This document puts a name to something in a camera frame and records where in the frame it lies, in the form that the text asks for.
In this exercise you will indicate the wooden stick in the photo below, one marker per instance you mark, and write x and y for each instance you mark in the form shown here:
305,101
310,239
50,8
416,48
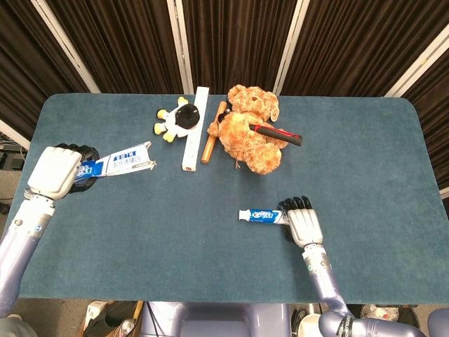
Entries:
209,147

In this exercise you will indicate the purple robot base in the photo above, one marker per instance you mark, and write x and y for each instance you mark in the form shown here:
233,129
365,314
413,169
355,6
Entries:
217,321

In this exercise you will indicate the left purple robot arm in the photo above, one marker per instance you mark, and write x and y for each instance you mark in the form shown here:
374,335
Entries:
21,245

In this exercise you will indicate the blue white toothpaste tube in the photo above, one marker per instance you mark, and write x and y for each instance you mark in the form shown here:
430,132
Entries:
261,216

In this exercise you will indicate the brown teddy bear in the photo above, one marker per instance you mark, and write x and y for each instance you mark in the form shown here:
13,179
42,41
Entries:
242,130

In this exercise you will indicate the black trash bin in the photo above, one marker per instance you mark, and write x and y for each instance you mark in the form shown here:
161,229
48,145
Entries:
386,312

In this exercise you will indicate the silver spray can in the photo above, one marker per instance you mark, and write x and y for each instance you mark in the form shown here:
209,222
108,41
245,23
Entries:
127,326

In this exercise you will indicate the blue white toothpaste box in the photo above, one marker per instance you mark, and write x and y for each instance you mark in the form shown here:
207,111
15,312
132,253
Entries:
122,161

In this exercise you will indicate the white plush toy black hat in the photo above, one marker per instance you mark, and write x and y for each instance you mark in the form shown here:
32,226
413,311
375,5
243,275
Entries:
177,123

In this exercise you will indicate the dark brown curtain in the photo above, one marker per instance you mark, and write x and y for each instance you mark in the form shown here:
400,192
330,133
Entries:
238,42

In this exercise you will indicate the white frame post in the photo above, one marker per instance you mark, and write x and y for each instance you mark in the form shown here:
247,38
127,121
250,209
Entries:
66,45
291,45
14,133
417,63
180,45

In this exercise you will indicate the white bowl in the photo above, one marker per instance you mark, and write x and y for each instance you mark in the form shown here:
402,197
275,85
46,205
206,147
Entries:
308,326

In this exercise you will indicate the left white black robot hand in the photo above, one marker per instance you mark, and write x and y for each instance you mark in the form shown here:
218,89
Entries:
52,172

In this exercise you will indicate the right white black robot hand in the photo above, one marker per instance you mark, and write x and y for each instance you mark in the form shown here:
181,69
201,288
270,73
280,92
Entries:
305,224

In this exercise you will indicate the white strip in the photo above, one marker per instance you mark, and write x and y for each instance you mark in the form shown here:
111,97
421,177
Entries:
196,130

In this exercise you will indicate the blue table cloth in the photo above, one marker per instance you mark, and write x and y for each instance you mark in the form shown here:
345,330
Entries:
196,259

